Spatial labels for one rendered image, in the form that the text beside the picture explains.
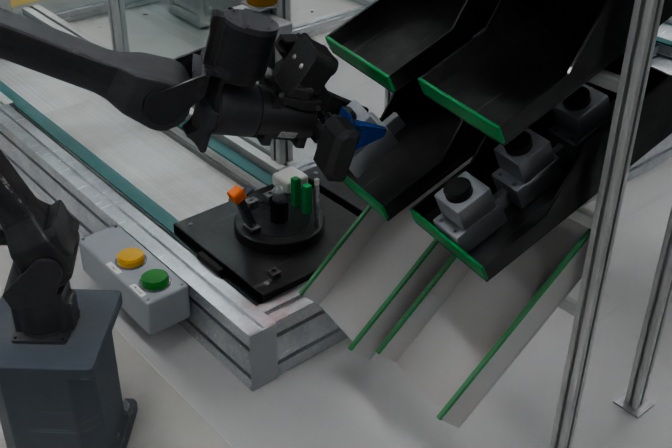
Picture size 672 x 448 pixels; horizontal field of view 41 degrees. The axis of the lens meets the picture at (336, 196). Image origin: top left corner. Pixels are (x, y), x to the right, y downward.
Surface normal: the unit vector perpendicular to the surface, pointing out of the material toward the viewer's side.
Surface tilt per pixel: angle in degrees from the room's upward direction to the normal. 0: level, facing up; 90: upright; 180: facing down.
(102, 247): 0
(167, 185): 0
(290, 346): 90
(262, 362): 90
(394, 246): 45
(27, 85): 0
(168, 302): 90
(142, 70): 16
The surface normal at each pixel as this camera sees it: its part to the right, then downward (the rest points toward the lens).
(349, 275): -0.60, -0.42
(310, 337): 0.65, 0.40
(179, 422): 0.01, -0.85
